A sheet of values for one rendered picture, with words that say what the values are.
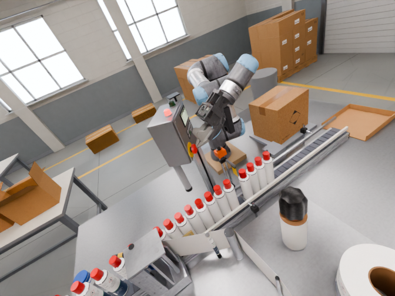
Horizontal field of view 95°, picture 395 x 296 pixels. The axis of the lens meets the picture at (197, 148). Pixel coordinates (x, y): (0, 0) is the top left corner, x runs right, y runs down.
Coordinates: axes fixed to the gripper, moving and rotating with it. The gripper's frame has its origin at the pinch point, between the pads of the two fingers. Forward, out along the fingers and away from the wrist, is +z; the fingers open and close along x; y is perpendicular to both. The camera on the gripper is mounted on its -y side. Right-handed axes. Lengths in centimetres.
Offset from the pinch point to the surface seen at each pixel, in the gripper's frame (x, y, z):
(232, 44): -522, -268, -316
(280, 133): -19, -63, -33
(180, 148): -0.2, 6.4, 4.7
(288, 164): -2, -62, -17
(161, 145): -3.5, 11.5, 7.2
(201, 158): -13.2, -14.8, 5.9
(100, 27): -542, 62, -87
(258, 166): 0.8, -36.4, -6.1
